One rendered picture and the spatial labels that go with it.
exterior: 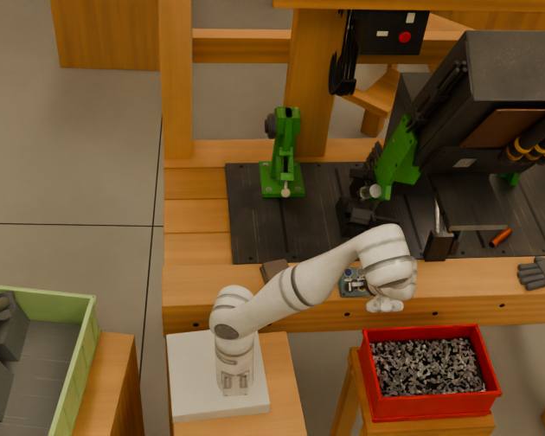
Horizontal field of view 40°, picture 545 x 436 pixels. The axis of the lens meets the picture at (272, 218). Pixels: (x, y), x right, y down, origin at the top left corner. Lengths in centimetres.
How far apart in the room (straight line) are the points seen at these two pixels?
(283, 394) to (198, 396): 22
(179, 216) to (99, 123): 179
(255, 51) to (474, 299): 97
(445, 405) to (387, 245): 72
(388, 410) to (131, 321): 145
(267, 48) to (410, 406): 111
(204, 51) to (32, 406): 111
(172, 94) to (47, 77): 211
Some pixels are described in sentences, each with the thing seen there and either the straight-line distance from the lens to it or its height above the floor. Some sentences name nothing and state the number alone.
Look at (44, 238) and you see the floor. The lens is 347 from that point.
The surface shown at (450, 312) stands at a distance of 224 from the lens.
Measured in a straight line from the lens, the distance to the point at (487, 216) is 208.
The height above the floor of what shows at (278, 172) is 98.
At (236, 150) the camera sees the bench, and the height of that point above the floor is 88.
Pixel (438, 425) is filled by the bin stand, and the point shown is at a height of 80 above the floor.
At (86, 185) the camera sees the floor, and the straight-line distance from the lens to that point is 367.
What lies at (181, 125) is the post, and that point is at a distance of 238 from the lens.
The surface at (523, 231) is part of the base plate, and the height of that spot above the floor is 90.
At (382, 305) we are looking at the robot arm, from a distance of 187.
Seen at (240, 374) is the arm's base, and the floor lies 99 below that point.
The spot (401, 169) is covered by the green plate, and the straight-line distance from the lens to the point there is 210.
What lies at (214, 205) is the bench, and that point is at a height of 88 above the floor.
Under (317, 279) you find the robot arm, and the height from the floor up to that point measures 140.
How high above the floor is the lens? 253
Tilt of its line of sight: 46 degrees down
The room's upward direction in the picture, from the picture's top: 6 degrees clockwise
